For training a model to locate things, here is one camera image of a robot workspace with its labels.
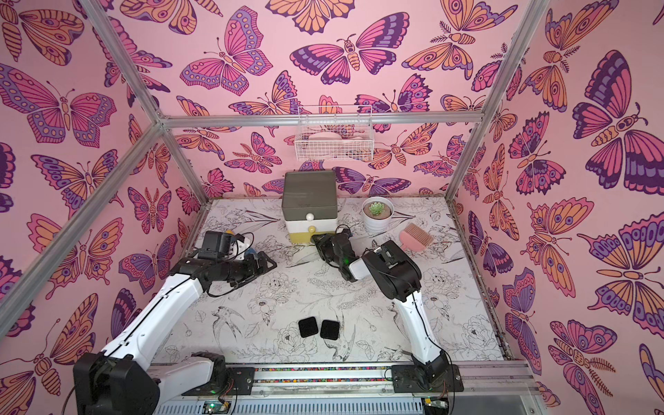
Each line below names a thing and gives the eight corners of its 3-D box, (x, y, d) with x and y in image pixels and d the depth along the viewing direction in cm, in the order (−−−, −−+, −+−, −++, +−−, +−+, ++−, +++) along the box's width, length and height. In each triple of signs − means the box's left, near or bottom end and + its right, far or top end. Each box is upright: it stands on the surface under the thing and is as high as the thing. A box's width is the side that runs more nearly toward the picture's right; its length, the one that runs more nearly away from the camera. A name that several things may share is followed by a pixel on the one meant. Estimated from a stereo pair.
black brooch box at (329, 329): (320, 340, 83) (319, 338, 81) (321, 322, 86) (320, 320, 85) (339, 340, 83) (339, 338, 81) (339, 322, 86) (339, 320, 85)
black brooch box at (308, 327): (301, 338, 83) (300, 336, 82) (298, 323, 87) (297, 320, 85) (318, 333, 84) (318, 330, 83) (315, 317, 88) (314, 315, 86)
